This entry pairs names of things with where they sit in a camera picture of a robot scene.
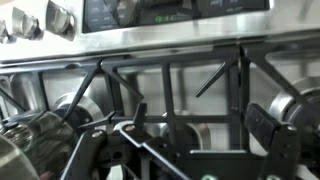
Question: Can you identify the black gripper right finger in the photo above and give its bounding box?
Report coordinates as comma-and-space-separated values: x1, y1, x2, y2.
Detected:
245, 102, 302, 180

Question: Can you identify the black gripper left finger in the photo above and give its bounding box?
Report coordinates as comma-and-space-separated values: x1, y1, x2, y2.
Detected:
60, 102, 192, 180

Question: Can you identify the silver pot with handle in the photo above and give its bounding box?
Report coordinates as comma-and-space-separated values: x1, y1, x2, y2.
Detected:
0, 111, 79, 180

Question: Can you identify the stainless steel gas stove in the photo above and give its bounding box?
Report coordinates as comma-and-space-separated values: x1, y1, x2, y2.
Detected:
0, 0, 320, 180

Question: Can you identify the silver stove knob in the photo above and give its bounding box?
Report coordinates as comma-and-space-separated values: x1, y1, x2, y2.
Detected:
0, 18, 17, 45
10, 6, 44, 42
44, 0, 77, 43

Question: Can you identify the black oven control panel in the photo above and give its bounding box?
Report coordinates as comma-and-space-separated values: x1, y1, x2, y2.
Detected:
81, 0, 271, 34

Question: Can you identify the gas burner with silver ring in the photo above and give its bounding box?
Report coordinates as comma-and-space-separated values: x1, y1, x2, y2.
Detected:
268, 76, 320, 161
49, 91, 106, 134
156, 111, 213, 151

